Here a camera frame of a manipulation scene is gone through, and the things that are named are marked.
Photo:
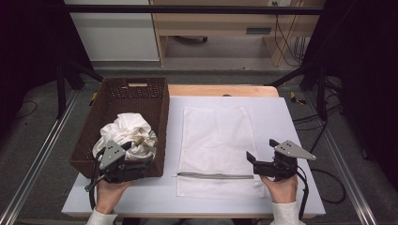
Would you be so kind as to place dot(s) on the black curtain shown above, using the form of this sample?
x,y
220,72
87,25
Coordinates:
x,y
366,78
28,47

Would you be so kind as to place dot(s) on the white mesh laundry bag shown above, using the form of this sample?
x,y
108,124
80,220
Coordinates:
x,y
216,137

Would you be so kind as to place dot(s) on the black curved chair base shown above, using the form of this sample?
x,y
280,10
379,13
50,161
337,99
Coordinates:
x,y
191,39

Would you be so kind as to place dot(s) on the white garment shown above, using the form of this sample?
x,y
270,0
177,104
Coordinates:
x,y
131,128

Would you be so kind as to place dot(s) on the black horizontal frame bar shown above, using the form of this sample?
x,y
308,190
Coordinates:
x,y
187,9

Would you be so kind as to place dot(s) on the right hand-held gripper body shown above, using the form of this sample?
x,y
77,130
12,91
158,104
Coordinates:
x,y
286,167

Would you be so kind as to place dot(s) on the white table board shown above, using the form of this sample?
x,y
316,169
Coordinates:
x,y
278,125

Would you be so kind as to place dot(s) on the white cabinet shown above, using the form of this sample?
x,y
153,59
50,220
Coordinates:
x,y
115,34

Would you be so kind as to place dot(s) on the small yellow object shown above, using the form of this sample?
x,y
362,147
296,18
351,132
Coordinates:
x,y
93,97

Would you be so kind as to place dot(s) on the light wooden desk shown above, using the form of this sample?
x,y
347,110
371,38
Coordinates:
x,y
212,23

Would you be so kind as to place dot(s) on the yellow and black tool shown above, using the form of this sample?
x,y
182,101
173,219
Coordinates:
x,y
295,99

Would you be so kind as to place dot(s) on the person's left hand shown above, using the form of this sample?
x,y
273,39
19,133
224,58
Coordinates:
x,y
108,195

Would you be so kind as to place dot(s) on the person's right hand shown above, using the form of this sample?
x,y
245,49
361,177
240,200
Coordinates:
x,y
283,190

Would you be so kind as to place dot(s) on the black metal stand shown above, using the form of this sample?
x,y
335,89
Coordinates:
x,y
61,90
321,93

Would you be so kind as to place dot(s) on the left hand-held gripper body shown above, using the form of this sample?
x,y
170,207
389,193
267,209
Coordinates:
x,y
112,156

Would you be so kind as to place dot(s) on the aluminium floor rail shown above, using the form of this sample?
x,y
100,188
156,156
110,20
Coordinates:
x,y
37,159
347,168

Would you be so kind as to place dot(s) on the brown wicker basket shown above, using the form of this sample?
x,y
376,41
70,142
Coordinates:
x,y
131,101

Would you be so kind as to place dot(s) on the grey rectangular panel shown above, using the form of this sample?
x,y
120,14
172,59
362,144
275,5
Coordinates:
x,y
258,30

